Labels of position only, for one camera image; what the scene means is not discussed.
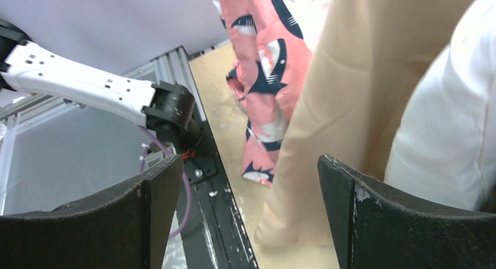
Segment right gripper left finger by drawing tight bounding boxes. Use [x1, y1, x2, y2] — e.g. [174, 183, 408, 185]
[1, 155, 184, 268]

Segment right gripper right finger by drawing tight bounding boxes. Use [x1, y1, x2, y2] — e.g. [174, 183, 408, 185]
[318, 154, 495, 268]

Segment pink shark print shorts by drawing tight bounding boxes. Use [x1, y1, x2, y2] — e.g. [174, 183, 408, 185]
[212, 0, 331, 187]

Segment white shorts on hanger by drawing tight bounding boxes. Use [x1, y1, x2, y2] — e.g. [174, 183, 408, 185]
[384, 0, 495, 211]

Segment beige shorts on hanger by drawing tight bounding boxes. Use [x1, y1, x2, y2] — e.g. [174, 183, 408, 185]
[254, 0, 474, 246]

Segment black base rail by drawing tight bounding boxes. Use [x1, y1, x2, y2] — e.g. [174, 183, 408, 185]
[179, 117, 259, 269]

